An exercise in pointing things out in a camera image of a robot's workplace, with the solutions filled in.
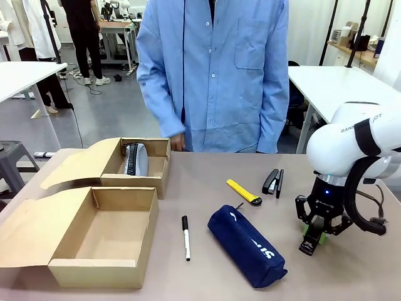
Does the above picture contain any person's right hand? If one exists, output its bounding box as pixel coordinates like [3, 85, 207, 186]
[170, 132, 187, 152]

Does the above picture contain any black container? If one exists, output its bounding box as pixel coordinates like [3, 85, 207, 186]
[350, 33, 372, 53]

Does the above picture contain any black lanyard cord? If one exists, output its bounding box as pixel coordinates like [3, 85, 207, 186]
[180, 0, 189, 124]

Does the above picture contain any person's right forearm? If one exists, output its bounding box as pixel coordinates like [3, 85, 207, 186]
[135, 62, 187, 139]

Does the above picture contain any blue bottle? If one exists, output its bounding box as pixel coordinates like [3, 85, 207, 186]
[373, 36, 386, 60]

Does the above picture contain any grey pencil case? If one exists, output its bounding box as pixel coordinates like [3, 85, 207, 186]
[123, 142, 150, 177]

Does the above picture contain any wood top workbench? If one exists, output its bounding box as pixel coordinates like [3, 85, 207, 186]
[97, 20, 141, 77]

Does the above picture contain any white table with round leg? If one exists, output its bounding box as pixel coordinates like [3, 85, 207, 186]
[0, 61, 68, 152]

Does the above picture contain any person in blue shirt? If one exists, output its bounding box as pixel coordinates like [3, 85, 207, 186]
[135, 0, 290, 154]

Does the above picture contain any black and white marker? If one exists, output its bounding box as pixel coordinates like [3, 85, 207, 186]
[181, 215, 192, 262]

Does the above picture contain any black velcro strap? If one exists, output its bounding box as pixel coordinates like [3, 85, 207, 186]
[353, 118, 382, 157]

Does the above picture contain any black stand pole with clamp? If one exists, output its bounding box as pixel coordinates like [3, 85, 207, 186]
[39, 0, 65, 65]

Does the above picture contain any person's left forearm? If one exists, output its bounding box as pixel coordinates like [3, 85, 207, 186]
[256, 71, 290, 154]

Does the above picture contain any person in white coat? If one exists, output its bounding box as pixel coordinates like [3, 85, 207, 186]
[0, 0, 75, 114]

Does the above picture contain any large black stapler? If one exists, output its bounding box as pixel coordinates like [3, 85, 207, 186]
[261, 168, 280, 196]

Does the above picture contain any small black stapler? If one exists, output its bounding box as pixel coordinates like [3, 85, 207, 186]
[298, 216, 326, 257]

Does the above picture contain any yellow utility knife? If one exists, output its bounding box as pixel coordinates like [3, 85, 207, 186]
[226, 179, 263, 206]

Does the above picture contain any thick black stand pole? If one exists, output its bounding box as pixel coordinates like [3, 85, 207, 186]
[345, 0, 372, 69]

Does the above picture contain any small brown cardboard box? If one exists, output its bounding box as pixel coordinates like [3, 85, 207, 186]
[339, 21, 360, 48]

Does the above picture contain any black office chair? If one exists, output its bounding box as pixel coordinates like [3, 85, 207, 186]
[285, 60, 311, 136]

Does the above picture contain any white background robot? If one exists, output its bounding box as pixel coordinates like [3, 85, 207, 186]
[100, 0, 131, 20]

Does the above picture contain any small open cardboard box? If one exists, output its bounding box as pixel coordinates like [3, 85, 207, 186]
[39, 137, 172, 200]

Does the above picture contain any thin black stand pole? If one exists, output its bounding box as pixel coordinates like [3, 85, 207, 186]
[318, 0, 340, 66]

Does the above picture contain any large open cardboard box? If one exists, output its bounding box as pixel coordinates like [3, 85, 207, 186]
[0, 186, 160, 290]

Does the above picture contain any white table with angled legs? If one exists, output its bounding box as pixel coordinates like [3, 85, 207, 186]
[287, 65, 401, 155]

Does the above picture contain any grey metal stool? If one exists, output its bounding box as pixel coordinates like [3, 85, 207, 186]
[0, 140, 41, 196]

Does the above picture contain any black floor cable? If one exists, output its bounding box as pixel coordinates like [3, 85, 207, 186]
[58, 62, 105, 149]

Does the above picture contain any navy blue pencil case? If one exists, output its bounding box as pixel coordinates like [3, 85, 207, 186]
[207, 203, 288, 289]

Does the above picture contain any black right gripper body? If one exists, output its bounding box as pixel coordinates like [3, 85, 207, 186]
[308, 175, 346, 219]

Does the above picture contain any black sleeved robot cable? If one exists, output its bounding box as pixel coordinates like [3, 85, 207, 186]
[343, 156, 388, 236]

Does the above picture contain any person in black clothes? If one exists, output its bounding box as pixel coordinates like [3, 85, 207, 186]
[60, 0, 112, 87]

